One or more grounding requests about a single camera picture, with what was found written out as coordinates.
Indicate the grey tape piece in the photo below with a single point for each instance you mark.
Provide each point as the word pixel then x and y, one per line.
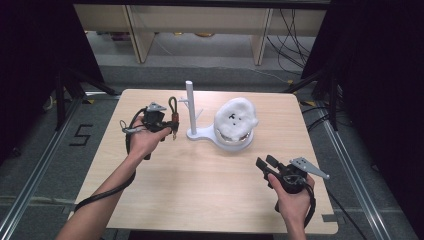
pixel 330 218

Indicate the black metal stand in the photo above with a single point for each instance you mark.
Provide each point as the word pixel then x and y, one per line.
pixel 60 100
pixel 333 100

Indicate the beige wooden desk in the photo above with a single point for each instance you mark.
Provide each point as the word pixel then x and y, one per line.
pixel 200 18

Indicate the white fluffy pouch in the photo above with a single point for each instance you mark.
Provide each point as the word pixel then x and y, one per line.
pixel 236 118

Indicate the yellow object under desk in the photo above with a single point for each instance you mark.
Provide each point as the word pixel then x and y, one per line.
pixel 204 34

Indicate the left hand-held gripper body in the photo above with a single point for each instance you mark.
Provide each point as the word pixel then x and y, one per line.
pixel 154 117

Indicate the black curtain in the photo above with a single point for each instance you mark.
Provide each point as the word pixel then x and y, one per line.
pixel 383 83
pixel 30 66

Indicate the aluminium floor rail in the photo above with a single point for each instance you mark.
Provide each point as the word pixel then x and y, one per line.
pixel 36 173
pixel 353 180

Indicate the person's right hand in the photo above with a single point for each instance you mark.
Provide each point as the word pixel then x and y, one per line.
pixel 295 206

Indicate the white hook stand with tray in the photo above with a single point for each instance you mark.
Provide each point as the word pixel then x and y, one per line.
pixel 199 134

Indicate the person's left hand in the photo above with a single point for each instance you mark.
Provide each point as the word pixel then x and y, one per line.
pixel 145 141

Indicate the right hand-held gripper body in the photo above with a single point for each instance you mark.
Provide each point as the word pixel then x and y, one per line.
pixel 291 178

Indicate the grey plug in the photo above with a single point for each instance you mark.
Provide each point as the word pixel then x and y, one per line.
pixel 128 130

